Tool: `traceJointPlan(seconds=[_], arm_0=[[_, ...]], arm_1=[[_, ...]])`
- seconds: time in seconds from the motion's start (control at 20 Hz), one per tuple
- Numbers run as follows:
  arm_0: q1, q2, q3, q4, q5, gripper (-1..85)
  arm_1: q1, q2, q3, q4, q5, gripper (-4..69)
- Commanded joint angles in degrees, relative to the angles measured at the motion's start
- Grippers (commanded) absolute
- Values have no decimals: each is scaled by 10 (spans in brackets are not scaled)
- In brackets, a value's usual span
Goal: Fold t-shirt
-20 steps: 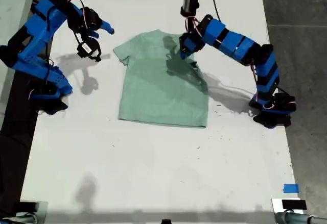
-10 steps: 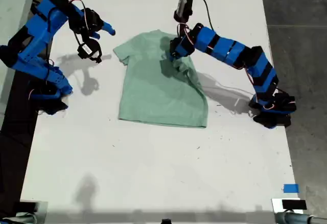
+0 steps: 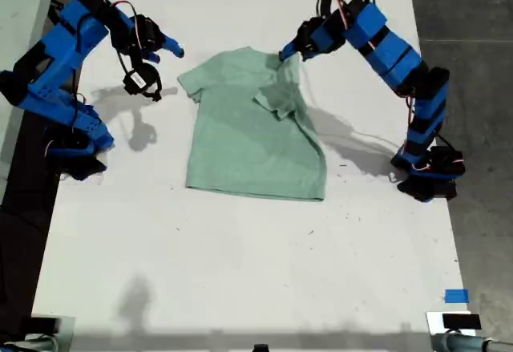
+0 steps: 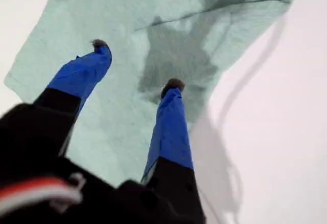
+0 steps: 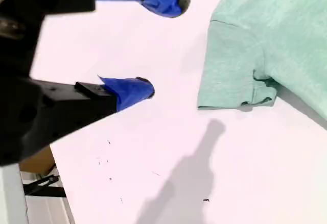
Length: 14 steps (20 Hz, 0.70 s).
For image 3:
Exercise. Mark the white flat box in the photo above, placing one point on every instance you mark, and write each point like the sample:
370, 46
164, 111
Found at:
435, 322

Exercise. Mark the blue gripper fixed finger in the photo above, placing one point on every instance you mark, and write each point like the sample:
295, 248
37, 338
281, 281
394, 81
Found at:
292, 53
173, 46

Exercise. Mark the pale green t-shirt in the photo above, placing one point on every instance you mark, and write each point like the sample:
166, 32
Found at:
240, 147

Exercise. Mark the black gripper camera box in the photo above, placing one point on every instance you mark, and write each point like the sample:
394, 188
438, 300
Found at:
137, 79

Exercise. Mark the grey-green cloth bundle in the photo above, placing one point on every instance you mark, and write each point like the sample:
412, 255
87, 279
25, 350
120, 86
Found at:
32, 346
461, 344

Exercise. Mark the small black box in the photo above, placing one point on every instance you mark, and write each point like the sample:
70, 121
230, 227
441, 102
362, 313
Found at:
44, 325
461, 322

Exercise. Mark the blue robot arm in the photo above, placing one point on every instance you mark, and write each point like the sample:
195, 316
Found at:
394, 51
60, 47

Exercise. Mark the black camera stalk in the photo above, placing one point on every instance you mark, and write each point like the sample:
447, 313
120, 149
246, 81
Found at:
320, 3
137, 62

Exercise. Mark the black stand leg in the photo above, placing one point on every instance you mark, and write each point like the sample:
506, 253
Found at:
54, 7

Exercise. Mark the pale side bench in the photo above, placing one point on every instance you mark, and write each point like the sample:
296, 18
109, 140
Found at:
20, 7

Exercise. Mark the blue tape strip on table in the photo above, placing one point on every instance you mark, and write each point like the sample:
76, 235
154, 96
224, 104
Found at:
457, 296

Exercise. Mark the small black object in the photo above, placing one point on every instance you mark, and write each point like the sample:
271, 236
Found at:
261, 349

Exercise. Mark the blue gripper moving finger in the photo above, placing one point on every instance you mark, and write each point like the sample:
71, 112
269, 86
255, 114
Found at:
151, 57
289, 48

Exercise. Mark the pale grey box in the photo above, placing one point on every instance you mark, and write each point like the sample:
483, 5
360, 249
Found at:
68, 336

